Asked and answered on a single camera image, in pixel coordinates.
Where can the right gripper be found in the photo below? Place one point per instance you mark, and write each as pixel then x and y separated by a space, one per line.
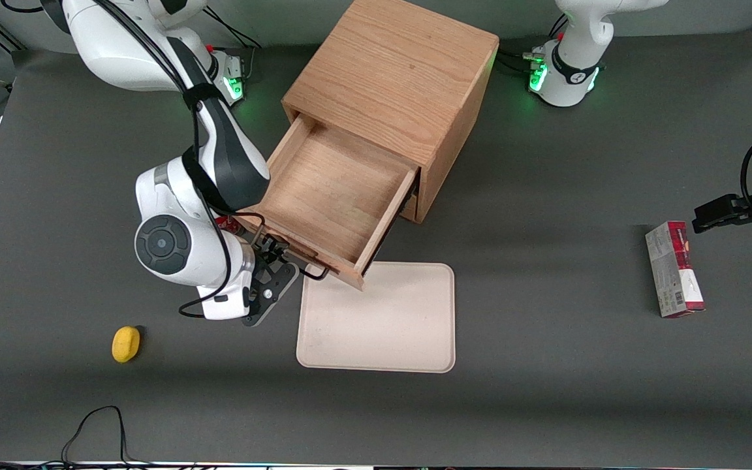
pixel 270 249

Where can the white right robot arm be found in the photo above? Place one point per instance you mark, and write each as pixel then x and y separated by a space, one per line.
pixel 213 143

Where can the wooden drawer cabinet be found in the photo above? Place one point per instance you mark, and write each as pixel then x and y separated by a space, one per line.
pixel 389 72

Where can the red soda bottle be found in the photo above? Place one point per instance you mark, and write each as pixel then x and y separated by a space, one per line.
pixel 228 225

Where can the red and grey carton box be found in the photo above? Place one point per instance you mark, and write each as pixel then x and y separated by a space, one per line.
pixel 673 271

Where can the beige rectangular tray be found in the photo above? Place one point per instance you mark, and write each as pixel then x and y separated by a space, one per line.
pixel 382 326

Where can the yellow lemon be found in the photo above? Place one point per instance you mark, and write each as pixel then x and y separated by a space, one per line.
pixel 125 344

